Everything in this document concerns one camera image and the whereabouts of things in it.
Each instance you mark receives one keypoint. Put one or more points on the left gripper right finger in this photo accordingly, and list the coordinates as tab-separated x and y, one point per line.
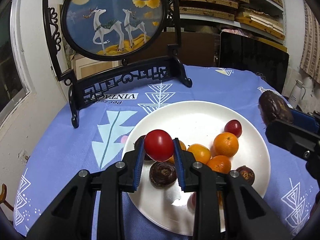
246	214

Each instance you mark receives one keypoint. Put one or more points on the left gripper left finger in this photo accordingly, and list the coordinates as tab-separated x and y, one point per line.
70	214

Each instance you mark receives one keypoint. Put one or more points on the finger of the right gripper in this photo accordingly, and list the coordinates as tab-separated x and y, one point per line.
299	142
309	122

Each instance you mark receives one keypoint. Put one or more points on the small orange pile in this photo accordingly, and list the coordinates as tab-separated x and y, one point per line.
219	198

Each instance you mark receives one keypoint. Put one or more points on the dark red plum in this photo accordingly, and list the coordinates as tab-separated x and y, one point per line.
192	201

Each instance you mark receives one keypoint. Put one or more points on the large orange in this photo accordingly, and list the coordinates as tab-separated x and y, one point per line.
225	144

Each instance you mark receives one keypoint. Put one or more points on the yellow orange fruit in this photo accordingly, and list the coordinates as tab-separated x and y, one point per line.
200	153

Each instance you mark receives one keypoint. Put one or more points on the bright red tomato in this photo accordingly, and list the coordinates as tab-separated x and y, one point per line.
159	145

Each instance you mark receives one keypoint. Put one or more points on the white thermos jug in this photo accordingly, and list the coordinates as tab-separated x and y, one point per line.
297	94

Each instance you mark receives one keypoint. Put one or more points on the beige checked curtain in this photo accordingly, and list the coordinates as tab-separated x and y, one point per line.
310	56

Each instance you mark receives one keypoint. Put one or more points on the small red plum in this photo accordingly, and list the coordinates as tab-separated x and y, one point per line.
234	127

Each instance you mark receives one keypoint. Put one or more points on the wooden chair left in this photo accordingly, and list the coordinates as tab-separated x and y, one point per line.
3	196

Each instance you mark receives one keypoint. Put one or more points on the blue patterned tablecloth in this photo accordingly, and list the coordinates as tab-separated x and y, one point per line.
104	126

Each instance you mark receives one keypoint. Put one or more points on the black chair back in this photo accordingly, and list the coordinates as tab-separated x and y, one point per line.
244	53

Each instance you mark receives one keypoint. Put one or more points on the white round plate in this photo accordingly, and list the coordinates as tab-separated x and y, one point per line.
193	122

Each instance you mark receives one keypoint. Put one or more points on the wooden storage shelf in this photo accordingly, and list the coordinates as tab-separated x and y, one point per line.
237	5

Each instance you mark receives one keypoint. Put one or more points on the round deer art screen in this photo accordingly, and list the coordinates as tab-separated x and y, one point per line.
158	61

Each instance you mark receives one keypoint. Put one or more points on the window with white frame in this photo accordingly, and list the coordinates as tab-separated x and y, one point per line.
15	79

